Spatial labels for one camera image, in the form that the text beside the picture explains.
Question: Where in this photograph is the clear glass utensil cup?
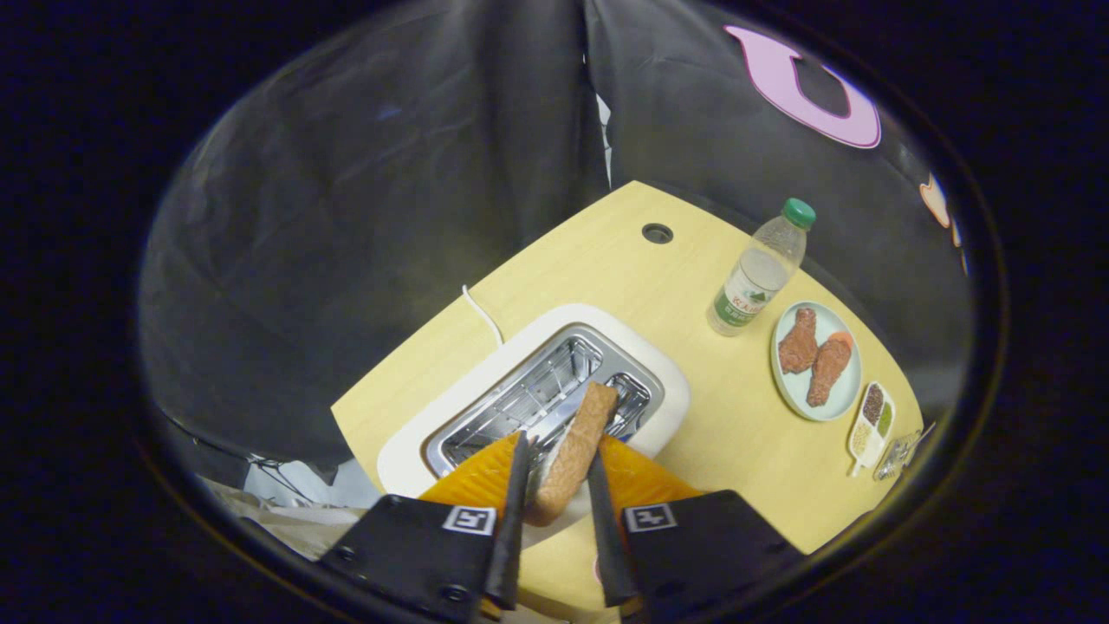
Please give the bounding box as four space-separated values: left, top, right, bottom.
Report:
873 428 924 482

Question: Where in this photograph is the black backdrop cloth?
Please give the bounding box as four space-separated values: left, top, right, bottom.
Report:
139 0 976 486

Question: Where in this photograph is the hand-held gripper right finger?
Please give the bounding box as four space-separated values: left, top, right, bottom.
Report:
586 433 802 621

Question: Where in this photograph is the white toaster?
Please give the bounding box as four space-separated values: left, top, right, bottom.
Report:
377 303 691 549

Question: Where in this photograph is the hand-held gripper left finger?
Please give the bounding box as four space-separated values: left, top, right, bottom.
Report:
319 431 531 624

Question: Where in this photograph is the brown meat piece orange edge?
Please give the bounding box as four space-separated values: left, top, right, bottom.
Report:
806 333 855 408

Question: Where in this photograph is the white toaster cable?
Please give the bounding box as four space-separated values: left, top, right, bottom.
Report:
461 284 505 347

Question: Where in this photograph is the toasted bread slice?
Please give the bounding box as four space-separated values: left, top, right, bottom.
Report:
524 381 620 528

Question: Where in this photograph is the white divided dish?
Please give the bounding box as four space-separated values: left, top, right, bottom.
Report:
847 381 897 478

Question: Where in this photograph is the pale green plate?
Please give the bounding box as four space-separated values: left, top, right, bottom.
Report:
770 301 863 423

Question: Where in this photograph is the beige cloth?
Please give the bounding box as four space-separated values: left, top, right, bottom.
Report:
201 475 375 561

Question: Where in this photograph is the clear water bottle green cap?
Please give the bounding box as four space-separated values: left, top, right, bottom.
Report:
706 198 817 337

